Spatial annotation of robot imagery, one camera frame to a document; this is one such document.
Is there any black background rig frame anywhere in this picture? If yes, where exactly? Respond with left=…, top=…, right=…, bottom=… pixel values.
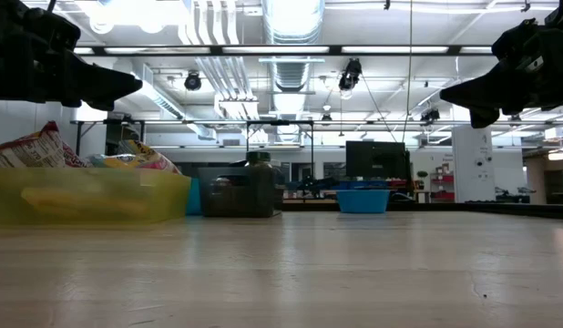
left=71, top=118, right=315, bottom=168

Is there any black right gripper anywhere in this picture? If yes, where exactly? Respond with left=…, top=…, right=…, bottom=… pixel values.
left=439, top=0, right=563, bottom=129

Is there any black aluminium table frame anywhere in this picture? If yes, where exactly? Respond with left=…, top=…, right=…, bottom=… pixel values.
left=279, top=199, right=563, bottom=220

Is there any white pillar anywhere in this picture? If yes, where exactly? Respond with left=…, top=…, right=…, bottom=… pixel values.
left=452, top=125, right=497, bottom=204

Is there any blue plastic bin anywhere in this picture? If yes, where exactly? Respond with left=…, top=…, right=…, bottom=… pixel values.
left=186, top=176, right=203, bottom=217

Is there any red and yellow ramen packet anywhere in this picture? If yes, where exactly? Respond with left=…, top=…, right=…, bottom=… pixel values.
left=117, top=138, right=182, bottom=175

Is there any red storage shelf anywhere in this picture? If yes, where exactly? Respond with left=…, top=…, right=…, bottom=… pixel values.
left=429, top=163, right=456, bottom=202

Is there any yellow plastic bin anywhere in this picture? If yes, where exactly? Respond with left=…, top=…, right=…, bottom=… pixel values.
left=0, top=166, right=192, bottom=225

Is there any black overhead rig crossbar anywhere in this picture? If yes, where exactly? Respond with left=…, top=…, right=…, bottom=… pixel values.
left=74, top=44, right=495, bottom=57

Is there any red and white ramen packet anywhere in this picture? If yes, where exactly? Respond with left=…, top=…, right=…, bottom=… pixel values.
left=0, top=120, right=94, bottom=169

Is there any grey plastic bin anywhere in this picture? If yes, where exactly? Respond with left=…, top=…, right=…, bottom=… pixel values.
left=198, top=164, right=283, bottom=219

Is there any green-lidded spice jar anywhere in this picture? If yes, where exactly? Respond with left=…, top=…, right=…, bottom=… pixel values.
left=243, top=150, right=277, bottom=218

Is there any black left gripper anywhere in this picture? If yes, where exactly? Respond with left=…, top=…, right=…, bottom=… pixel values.
left=0, top=0, right=144, bottom=112

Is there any blue bowl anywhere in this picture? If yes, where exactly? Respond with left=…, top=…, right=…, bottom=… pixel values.
left=335, top=189, right=392, bottom=214

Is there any yellow blue-edged ramen packet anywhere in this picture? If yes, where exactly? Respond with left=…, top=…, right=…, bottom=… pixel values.
left=87, top=152, right=144, bottom=169

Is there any black monitor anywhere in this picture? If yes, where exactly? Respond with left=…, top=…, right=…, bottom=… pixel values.
left=344, top=140, right=413, bottom=191

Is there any silver ventilation duct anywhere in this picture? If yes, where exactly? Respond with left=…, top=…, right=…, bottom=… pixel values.
left=261, top=0, right=327, bottom=142

